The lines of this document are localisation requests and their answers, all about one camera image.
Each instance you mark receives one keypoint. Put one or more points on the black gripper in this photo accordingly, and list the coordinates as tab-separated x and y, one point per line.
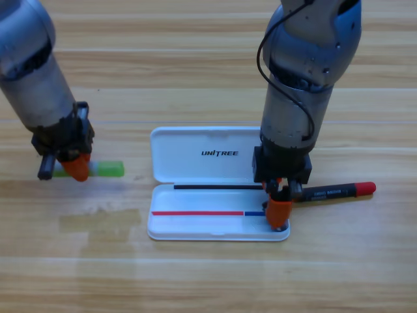
280	164
68	137

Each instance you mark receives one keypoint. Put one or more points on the red and black marker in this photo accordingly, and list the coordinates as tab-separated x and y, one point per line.
339	191

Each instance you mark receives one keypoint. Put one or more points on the white Unitree pencil case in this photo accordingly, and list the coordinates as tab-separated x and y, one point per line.
195	169

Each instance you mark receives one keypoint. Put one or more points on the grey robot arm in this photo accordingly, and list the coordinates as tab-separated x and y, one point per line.
32	75
293	114

